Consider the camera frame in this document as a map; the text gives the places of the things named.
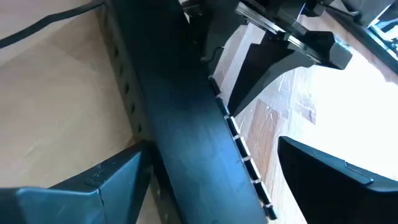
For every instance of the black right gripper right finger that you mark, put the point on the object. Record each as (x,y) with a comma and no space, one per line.
(326,186)

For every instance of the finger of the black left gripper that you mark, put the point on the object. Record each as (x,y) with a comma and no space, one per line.
(267,68)
(217,40)

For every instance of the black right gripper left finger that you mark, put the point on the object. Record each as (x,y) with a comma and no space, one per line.
(93,199)

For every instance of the black duct cover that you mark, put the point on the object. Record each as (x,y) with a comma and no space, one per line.
(192,140)

